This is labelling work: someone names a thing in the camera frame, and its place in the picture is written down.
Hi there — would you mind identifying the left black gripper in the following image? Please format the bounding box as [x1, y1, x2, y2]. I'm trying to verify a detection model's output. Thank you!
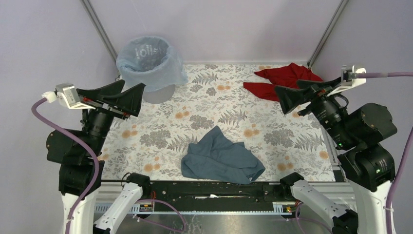
[79, 77, 146, 155]

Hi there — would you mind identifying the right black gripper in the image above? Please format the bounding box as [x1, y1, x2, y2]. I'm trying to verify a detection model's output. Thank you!
[272, 74, 353, 146]

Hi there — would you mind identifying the grey plastic trash bin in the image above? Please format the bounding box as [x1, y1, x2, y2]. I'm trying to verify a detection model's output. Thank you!
[143, 85, 175, 104]

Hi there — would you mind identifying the light blue plastic trash bag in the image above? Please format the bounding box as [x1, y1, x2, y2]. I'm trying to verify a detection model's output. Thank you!
[116, 36, 188, 92]

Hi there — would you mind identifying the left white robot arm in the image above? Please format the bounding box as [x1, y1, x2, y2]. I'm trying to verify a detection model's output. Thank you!
[43, 80, 151, 234]

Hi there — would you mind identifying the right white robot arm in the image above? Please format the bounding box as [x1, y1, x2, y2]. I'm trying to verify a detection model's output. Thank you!
[275, 78, 397, 234]

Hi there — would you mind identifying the red cloth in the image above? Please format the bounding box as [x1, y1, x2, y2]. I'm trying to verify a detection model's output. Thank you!
[243, 63, 323, 102]

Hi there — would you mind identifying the floral patterned table mat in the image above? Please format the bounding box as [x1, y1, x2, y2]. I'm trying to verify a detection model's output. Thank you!
[100, 64, 335, 182]

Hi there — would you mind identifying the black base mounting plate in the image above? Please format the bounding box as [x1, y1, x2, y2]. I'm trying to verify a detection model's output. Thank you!
[139, 181, 299, 211]

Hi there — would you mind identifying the blue-grey cloth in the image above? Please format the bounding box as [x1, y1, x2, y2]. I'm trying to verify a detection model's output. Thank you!
[181, 126, 265, 185]

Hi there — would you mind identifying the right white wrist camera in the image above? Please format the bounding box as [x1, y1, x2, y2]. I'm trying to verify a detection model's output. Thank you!
[327, 64, 366, 97]

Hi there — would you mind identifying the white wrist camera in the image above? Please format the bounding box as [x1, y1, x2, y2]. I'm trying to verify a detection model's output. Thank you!
[41, 83, 92, 110]
[327, 64, 366, 97]

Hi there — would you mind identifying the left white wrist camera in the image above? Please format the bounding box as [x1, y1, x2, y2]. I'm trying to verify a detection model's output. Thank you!
[41, 83, 92, 110]

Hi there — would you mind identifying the aluminium slotted rail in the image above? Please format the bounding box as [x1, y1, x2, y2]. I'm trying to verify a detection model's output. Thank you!
[94, 200, 296, 216]

